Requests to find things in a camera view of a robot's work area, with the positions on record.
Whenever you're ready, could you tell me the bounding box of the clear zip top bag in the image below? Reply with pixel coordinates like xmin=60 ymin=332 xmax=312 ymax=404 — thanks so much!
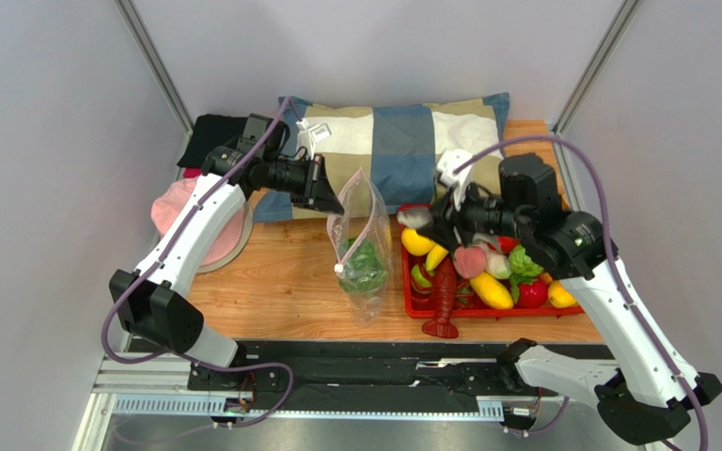
xmin=326 ymin=169 xmax=393 ymax=327

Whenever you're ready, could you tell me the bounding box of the yellow toy banana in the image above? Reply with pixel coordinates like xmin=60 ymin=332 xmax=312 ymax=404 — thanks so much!
xmin=425 ymin=244 xmax=448 ymax=272

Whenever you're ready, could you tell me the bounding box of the blue beige checked pillow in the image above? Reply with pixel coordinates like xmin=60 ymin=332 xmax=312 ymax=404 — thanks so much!
xmin=284 ymin=92 xmax=510 ymax=214

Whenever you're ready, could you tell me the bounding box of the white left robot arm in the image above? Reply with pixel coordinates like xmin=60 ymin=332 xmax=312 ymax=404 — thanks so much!
xmin=105 ymin=115 xmax=344 ymax=369

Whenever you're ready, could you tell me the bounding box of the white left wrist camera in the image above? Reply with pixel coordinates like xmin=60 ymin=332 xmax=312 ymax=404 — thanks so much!
xmin=294 ymin=118 xmax=332 ymax=160

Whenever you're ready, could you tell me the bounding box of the red toy lobster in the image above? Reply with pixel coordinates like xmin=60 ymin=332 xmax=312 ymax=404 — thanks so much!
xmin=421 ymin=257 xmax=460 ymax=339

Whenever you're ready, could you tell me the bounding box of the yellow toy corn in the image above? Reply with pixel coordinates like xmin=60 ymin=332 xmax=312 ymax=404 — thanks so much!
xmin=469 ymin=272 xmax=514 ymax=310

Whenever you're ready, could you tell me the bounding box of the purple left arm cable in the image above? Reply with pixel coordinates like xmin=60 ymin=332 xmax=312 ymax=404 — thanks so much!
xmin=100 ymin=95 xmax=303 ymax=429

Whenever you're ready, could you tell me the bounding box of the pink toy peach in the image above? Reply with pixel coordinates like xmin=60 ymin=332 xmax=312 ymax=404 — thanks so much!
xmin=453 ymin=246 xmax=487 ymax=280

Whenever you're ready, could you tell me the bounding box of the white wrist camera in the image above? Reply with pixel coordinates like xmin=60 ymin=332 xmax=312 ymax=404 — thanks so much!
xmin=434 ymin=149 xmax=473 ymax=210
xmin=294 ymin=118 xmax=332 ymax=160

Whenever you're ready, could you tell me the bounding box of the green toy lettuce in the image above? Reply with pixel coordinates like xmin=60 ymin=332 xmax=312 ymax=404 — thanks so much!
xmin=338 ymin=239 xmax=389 ymax=296

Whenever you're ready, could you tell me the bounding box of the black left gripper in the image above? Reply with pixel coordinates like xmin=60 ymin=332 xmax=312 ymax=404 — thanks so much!
xmin=264 ymin=154 xmax=345 ymax=216

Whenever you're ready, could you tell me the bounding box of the black folded cloth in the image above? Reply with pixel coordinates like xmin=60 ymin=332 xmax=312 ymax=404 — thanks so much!
xmin=177 ymin=114 xmax=247 ymax=169

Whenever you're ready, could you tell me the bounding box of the pink bucket hat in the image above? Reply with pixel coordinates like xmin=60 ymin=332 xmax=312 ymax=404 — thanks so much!
xmin=149 ymin=177 xmax=256 ymax=273

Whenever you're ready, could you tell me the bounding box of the grey toy fish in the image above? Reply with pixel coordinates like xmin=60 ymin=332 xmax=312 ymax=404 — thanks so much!
xmin=397 ymin=206 xmax=433 ymax=230

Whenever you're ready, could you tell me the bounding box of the yellow toy lemon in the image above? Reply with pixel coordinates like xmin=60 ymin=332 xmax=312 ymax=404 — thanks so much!
xmin=400 ymin=227 xmax=435 ymax=257

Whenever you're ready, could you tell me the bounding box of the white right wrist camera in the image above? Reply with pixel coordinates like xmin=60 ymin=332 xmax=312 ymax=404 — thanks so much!
xmin=434 ymin=149 xmax=473 ymax=210

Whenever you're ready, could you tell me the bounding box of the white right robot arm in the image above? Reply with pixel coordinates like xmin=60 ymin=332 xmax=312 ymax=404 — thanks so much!
xmin=419 ymin=149 xmax=722 ymax=445

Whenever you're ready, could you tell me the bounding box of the black mounting rail base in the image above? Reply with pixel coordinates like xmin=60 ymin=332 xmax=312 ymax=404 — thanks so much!
xmin=187 ymin=340 xmax=543 ymax=413

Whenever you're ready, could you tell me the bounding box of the red plastic tray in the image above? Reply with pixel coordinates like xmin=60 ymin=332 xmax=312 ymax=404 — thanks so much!
xmin=401 ymin=236 xmax=583 ymax=320

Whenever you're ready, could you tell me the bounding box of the white slotted cable duct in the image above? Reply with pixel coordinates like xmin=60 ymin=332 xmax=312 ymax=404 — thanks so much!
xmin=112 ymin=392 xmax=505 ymax=422

